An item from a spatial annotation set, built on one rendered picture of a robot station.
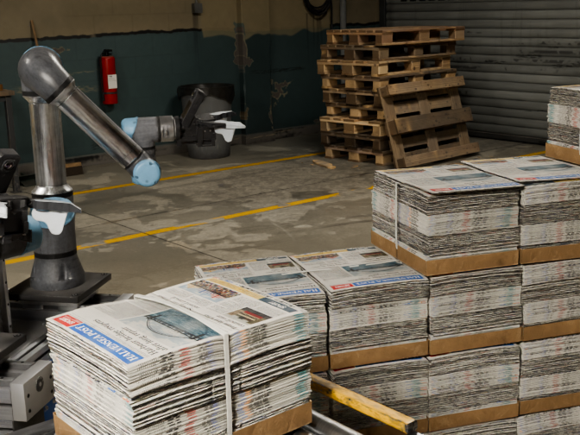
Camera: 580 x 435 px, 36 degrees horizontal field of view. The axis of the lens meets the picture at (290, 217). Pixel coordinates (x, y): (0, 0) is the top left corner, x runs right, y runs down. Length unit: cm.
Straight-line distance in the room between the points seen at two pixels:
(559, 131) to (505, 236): 52
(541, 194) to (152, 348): 142
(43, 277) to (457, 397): 120
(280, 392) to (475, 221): 103
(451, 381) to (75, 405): 127
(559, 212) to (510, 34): 776
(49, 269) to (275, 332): 108
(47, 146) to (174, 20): 731
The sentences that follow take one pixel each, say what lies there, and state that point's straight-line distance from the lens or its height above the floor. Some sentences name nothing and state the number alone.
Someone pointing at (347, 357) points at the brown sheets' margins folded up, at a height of 63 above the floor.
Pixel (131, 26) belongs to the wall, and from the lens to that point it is 958.
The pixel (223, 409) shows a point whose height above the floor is 90.
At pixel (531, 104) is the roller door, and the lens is 1017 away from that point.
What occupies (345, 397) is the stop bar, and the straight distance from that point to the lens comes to 176.
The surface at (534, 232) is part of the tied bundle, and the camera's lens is 257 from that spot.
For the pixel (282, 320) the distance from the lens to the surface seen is 157.
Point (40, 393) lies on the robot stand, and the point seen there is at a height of 72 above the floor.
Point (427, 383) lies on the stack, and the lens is 257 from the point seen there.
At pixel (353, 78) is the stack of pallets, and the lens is 888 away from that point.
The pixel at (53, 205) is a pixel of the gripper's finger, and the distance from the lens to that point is 162.
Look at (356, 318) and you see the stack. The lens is 241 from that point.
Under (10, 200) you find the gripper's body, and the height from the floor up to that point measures 124.
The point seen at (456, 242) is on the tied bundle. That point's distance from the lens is 246.
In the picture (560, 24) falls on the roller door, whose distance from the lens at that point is 993.
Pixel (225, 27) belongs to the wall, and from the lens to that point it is 1022.
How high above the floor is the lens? 156
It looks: 13 degrees down
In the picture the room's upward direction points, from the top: 2 degrees counter-clockwise
